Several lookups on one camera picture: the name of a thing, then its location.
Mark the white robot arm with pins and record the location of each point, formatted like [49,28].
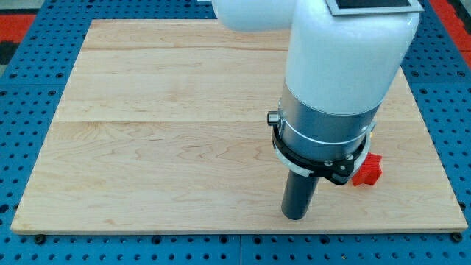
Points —
[342,58]

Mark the red star block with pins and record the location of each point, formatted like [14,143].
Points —
[370,171]

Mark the light wooden board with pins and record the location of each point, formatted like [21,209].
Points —
[161,129]

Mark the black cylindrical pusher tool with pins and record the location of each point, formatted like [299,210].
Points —
[297,195]

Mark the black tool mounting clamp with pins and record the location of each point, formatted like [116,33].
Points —
[339,172]

